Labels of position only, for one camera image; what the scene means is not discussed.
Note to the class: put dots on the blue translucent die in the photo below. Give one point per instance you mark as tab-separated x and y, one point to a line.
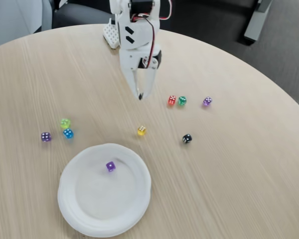
68	133

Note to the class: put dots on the purple translucent die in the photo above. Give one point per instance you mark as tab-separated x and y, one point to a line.
110	166
207	101
46	137

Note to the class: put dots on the grey desk leg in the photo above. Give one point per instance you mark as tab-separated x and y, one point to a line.
256	22

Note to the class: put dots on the dark grey chair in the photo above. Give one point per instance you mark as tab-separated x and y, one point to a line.
77	15

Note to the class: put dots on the black die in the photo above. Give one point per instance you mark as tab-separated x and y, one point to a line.
187	138

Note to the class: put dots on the lime green translucent die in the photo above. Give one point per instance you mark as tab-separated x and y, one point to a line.
64	123

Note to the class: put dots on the yellow translucent die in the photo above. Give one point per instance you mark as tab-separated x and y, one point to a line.
141	130

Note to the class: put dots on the red translucent die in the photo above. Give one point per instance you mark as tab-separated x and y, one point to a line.
172	100

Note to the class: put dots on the white paper plate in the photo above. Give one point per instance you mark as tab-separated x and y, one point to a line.
104	196

